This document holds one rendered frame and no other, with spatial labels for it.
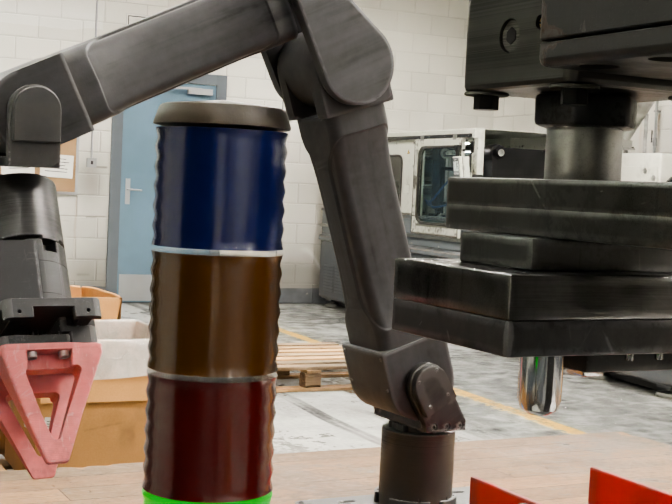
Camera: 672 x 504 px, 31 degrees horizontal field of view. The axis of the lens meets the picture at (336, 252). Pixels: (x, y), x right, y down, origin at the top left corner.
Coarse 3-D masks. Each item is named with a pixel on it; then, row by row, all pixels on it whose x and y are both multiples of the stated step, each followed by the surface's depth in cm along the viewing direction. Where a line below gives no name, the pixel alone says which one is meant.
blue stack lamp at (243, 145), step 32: (160, 128) 34; (192, 128) 33; (224, 128) 33; (160, 160) 34; (192, 160) 33; (224, 160) 33; (256, 160) 34; (160, 192) 34; (192, 192) 34; (224, 192) 33; (256, 192) 34; (160, 224) 34; (192, 224) 34; (224, 224) 33; (256, 224) 34
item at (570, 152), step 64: (576, 128) 58; (448, 192) 63; (512, 192) 58; (576, 192) 54; (640, 192) 50; (512, 256) 57; (576, 256) 56; (640, 256) 58; (448, 320) 57; (512, 320) 53; (576, 320) 54; (640, 320) 56
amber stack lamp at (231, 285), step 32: (160, 256) 34; (192, 256) 34; (224, 256) 34; (256, 256) 34; (160, 288) 34; (192, 288) 34; (224, 288) 34; (256, 288) 34; (160, 320) 34; (192, 320) 34; (224, 320) 34; (256, 320) 34; (160, 352) 34; (192, 352) 34; (224, 352) 34; (256, 352) 34
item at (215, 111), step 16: (160, 112) 34; (176, 112) 34; (192, 112) 33; (208, 112) 33; (224, 112) 33; (240, 112) 33; (256, 112) 34; (272, 112) 34; (240, 128) 35; (256, 128) 35; (272, 128) 34; (288, 128) 35
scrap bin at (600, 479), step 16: (480, 480) 92; (592, 480) 98; (608, 480) 96; (624, 480) 95; (480, 496) 92; (496, 496) 90; (512, 496) 88; (592, 496) 98; (608, 496) 96; (624, 496) 95; (640, 496) 93; (656, 496) 92
